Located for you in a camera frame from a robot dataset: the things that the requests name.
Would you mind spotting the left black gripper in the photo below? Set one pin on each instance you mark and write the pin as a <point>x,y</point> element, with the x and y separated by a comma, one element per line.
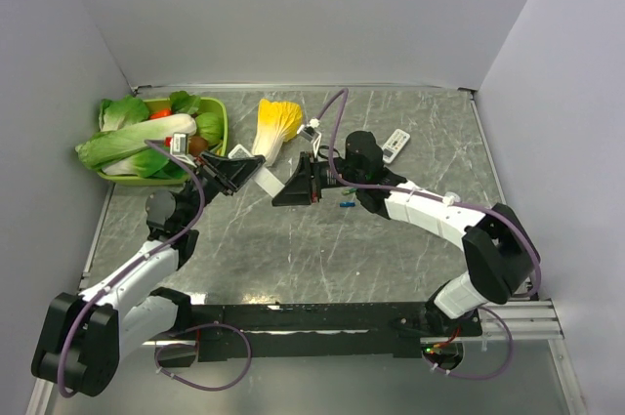
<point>229,175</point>

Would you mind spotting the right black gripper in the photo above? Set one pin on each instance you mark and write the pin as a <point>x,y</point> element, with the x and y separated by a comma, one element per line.
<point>303,187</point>

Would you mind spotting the grey white remote control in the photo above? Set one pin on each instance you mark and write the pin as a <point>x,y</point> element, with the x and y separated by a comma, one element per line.
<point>268,182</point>

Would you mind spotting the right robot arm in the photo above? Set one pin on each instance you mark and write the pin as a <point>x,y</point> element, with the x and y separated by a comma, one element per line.
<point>499,256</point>

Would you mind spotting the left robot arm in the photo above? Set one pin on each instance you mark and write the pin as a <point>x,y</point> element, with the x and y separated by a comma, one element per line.
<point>86,335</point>

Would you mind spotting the small white remote control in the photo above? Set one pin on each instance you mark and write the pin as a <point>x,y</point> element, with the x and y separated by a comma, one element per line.
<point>239,152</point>

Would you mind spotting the white remote with screen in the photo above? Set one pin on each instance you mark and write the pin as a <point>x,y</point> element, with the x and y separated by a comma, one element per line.
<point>394,145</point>

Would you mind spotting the brown mushroom toy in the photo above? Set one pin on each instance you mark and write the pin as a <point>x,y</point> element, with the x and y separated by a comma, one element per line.
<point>197,145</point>

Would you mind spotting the round green lettuce toy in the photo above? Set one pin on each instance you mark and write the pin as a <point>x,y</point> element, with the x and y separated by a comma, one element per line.
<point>210,126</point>

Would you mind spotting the green plastic basket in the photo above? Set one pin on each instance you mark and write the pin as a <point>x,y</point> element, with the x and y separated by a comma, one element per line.
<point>205,105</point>

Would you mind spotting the yellow cabbage toy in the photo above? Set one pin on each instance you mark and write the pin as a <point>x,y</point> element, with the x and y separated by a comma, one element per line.
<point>277,123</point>

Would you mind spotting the bok choy toy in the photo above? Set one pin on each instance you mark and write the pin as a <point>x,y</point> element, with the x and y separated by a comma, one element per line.
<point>146,164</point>

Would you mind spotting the red tomato toy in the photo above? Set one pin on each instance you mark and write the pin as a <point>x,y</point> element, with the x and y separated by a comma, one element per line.
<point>161,114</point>

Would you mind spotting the green leaf toy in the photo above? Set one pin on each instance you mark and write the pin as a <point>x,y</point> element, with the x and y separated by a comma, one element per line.
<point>116,114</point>

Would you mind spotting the long napa cabbage toy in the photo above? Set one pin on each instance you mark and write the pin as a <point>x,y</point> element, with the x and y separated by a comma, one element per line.
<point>108,146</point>

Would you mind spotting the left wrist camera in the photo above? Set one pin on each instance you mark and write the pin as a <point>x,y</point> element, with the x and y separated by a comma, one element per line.
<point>179,148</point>

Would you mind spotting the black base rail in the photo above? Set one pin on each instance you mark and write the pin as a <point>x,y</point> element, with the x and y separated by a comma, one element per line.
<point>298,330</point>

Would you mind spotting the aluminium frame rail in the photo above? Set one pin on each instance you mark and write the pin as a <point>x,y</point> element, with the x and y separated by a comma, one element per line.
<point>527,319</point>

